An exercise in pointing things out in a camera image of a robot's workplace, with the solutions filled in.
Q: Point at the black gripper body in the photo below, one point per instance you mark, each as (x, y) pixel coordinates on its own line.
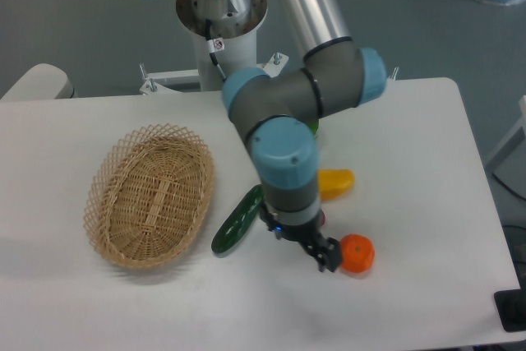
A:
(300, 233)

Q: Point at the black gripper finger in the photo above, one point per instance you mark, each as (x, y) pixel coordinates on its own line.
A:
(326, 252)

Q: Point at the green bok choy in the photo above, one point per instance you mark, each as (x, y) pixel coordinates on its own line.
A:
(314, 127)

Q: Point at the yellow bell pepper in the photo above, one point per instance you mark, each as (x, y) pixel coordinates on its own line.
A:
(334, 183)

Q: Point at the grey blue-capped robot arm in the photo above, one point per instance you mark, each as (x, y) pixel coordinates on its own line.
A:
(273, 116)

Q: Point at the white table leg frame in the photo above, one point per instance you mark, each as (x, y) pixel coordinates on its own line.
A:
(504, 147)

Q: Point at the black device at edge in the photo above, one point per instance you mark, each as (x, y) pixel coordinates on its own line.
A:
(510, 305)

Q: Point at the orange tangerine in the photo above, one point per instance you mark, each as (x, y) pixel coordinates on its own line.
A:
(358, 253)

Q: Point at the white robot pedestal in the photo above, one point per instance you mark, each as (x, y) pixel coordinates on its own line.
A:
(224, 39)

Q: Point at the dark green cucumber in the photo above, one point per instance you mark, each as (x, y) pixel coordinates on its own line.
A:
(235, 227)

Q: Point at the white chair armrest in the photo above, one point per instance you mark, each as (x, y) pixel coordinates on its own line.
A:
(41, 82)

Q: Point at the woven wicker basket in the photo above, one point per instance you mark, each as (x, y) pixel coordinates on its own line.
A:
(150, 197)

